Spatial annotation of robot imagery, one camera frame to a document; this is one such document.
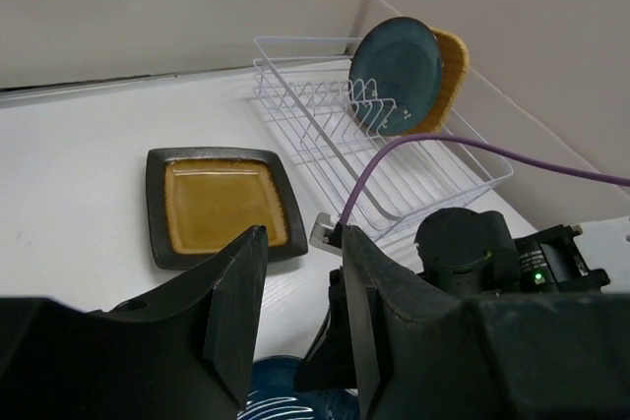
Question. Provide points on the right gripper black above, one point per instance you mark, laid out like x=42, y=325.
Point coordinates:
x=328, y=363

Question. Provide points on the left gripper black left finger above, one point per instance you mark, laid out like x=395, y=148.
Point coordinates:
x=183, y=350

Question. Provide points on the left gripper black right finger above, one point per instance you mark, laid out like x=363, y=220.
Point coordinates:
x=420, y=353

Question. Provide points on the dark blue leaf-shaped plate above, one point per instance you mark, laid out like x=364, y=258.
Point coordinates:
x=272, y=395

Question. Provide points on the brown black square plate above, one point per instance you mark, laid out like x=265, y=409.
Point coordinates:
x=200, y=199

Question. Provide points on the teal round plate white blossoms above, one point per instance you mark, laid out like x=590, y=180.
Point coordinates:
x=395, y=76

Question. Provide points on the woven bamboo square plate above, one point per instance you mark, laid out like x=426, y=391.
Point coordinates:
x=456, y=63

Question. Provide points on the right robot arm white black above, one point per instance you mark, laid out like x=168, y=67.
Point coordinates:
x=466, y=253

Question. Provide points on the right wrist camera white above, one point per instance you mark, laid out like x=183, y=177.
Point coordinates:
x=326, y=234

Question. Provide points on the white wire dish rack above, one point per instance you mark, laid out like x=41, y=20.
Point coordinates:
x=302, y=84

